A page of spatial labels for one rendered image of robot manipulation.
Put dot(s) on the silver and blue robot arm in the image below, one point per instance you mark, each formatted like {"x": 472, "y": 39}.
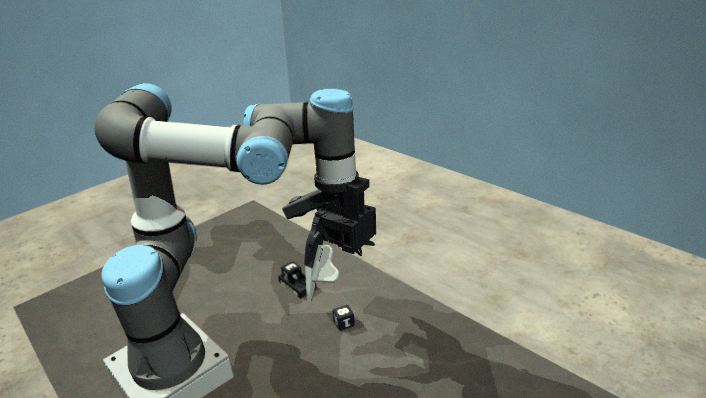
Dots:
{"x": 163, "y": 350}

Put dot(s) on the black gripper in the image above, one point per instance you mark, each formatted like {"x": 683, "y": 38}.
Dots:
{"x": 345, "y": 213}

